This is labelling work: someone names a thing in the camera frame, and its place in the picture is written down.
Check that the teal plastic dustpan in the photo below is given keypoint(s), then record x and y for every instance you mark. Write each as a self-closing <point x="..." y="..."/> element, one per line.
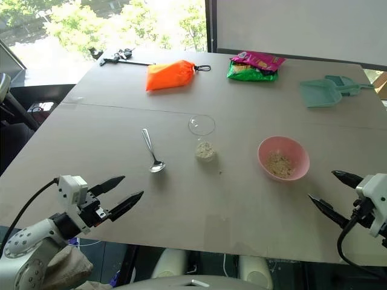
<point x="317" y="93"/>

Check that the beige cloth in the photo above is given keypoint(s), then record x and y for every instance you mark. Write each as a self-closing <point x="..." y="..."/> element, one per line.
<point x="66" y="267"/>

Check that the white board panel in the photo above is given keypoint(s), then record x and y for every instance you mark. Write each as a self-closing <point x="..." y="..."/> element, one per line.
<point x="302" y="24"/>

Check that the black window pillar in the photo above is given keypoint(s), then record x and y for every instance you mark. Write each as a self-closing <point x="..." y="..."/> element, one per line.
<point x="210" y="24"/>

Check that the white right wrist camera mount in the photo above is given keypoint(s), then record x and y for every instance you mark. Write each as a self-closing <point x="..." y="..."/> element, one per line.
<point x="373" y="187"/>

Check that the green snack bag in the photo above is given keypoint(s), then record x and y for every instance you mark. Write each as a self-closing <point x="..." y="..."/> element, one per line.
<point x="242" y="74"/>

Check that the teal hand brush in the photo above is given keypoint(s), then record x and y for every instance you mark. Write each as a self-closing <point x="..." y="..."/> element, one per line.
<point x="347" y="86"/>

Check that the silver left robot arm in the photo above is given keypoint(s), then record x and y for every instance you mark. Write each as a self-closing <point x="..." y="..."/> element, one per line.
<point x="24" y="244"/>

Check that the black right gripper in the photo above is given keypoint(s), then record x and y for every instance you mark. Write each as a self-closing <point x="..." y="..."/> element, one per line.
<point x="362" y="211"/>

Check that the silver metal spoon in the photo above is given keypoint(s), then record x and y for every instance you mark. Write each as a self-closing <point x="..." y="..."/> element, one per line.
<point x="157" y="166"/>

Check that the black stick tool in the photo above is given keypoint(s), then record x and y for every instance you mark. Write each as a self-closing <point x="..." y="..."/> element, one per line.
<point x="104" y="61"/>

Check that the white rounded shape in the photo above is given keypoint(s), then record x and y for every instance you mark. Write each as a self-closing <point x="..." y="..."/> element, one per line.
<point x="255" y="270"/>
<point x="167" y="262"/>

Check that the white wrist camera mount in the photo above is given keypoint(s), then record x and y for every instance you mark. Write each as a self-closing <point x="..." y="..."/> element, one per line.
<point x="373" y="187"/>
<point x="71" y="188"/>

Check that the small clear cup with oats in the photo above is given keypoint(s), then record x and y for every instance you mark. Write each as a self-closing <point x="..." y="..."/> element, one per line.
<point x="206" y="151"/>

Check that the oatmeal in pink bowl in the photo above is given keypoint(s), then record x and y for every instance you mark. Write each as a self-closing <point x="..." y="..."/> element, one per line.
<point x="279" y="166"/>

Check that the pink snack bag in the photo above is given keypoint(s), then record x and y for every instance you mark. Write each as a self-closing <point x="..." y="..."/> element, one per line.
<point x="263" y="60"/>

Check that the black key bunch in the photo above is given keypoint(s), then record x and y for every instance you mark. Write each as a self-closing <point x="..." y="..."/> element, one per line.
<point x="125" y="53"/>

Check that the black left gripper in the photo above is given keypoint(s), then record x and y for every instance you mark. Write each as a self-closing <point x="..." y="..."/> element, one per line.
<point x="90" y="210"/>

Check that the black table clamp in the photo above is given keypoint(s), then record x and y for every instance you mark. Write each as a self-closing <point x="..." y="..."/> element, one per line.
<point x="96" y="53"/>

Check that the wooden furniture piece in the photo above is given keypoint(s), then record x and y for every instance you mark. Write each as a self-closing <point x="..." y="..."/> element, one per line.
<point x="381" y="86"/>

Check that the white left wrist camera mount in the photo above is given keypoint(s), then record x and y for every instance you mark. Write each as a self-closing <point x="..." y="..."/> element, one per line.
<point x="71" y="188"/>

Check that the pink plastic bowl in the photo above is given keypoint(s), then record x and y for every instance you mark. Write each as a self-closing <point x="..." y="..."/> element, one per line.
<point x="284" y="145"/>

